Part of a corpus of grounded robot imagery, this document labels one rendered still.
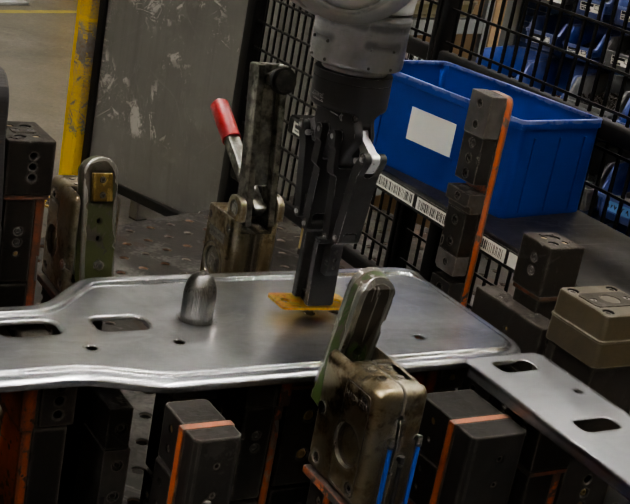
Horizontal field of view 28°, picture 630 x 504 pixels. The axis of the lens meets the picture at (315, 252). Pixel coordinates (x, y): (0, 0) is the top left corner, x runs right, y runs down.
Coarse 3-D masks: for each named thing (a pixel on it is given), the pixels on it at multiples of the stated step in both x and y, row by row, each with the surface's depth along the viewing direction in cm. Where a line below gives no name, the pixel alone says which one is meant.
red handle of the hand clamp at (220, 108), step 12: (216, 108) 141; (228, 108) 141; (216, 120) 141; (228, 120) 140; (228, 132) 139; (228, 144) 139; (240, 144) 139; (240, 156) 138; (240, 168) 137; (264, 204) 135
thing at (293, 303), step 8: (272, 296) 124; (280, 296) 125; (288, 296) 125; (304, 296) 125; (336, 296) 129; (280, 304) 123; (288, 304) 123; (296, 304) 124; (304, 304) 124; (336, 304) 126
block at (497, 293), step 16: (480, 288) 143; (496, 288) 143; (480, 304) 142; (496, 304) 140; (512, 304) 139; (496, 320) 140; (512, 320) 138; (528, 320) 136; (544, 320) 136; (512, 336) 138; (528, 336) 136; (544, 336) 134; (528, 352) 136; (544, 352) 136; (512, 368) 138; (528, 368) 136; (464, 384) 146; (496, 400) 141
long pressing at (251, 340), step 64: (0, 320) 112; (64, 320) 114; (256, 320) 122; (320, 320) 125; (448, 320) 131; (0, 384) 102; (64, 384) 104; (128, 384) 106; (192, 384) 108; (256, 384) 111
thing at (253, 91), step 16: (256, 64) 131; (272, 64) 132; (256, 80) 131; (272, 80) 129; (288, 80) 130; (256, 96) 131; (272, 96) 133; (256, 112) 132; (272, 112) 134; (256, 128) 132; (272, 128) 134; (256, 144) 132; (272, 144) 134; (256, 160) 133; (272, 160) 134; (240, 176) 135; (256, 176) 134; (272, 176) 134; (240, 192) 135; (272, 192) 135; (272, 208) 135; (272, 224) 136
